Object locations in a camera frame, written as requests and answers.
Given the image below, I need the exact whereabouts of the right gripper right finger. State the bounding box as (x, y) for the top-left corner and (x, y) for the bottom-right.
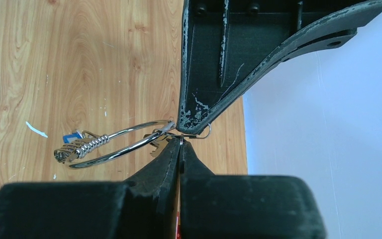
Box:
(179, 140), (214, 175)

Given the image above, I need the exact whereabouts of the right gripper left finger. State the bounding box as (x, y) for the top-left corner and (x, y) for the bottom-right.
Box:
(118, 138), (181, 239)

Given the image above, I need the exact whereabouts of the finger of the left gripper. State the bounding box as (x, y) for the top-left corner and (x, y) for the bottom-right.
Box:
(177, 0), (382, 134)

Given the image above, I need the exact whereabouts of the black head silver key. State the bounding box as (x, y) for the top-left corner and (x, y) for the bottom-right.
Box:
(150, 132), (183, 158)

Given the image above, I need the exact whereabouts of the silver keyring with clips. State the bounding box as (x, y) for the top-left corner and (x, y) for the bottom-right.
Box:
(53, 119), (212, 170)

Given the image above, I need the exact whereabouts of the blue key tag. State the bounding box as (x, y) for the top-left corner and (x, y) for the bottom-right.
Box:
(62, 129), (83, 144)

